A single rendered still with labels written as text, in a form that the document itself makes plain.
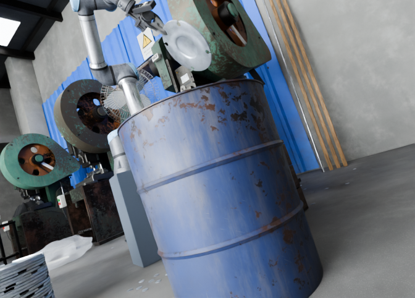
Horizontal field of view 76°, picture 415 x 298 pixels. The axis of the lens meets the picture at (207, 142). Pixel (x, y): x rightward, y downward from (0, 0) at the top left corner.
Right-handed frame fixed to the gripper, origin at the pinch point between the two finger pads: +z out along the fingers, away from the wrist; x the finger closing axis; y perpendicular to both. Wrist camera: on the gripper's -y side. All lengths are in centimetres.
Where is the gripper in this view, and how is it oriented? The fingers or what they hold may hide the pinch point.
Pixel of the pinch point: (165, 31)
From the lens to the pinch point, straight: 144.7
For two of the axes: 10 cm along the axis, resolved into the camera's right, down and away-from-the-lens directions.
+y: -5.5, 2.8, 7.9
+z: 7.7, 5.3, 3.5
